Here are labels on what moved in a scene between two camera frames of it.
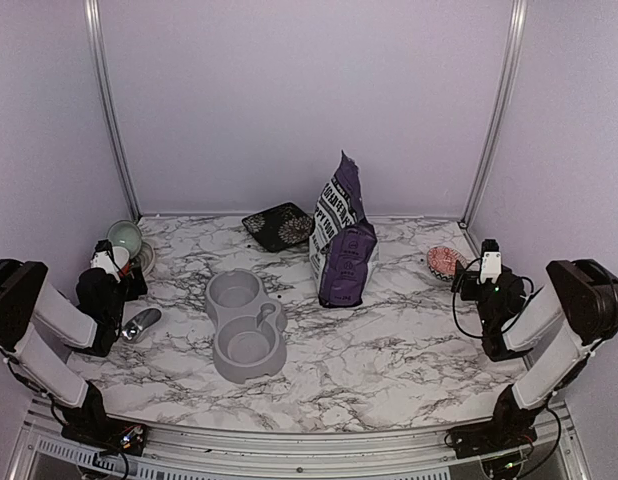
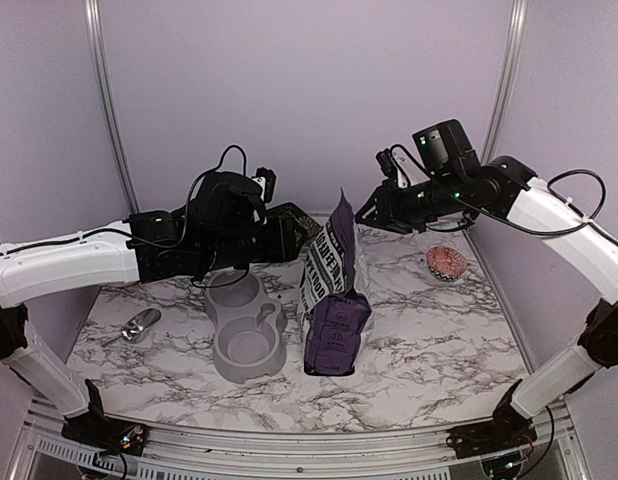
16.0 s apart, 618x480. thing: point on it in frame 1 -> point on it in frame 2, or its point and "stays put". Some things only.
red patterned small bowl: x=442 y=262 stays put
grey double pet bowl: x=248 y=325 stays put
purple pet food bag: x=343 y=247 -> x=335 y=317
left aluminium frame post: x=96 y=47 stays put
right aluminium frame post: x=517 y=14 stays put
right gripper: x=468 y=277 -> x=397 y=222
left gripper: x=131 y=290 -> x=276 y=252
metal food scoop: x=137 y=325 stays put
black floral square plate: x=280 y=227 stays put
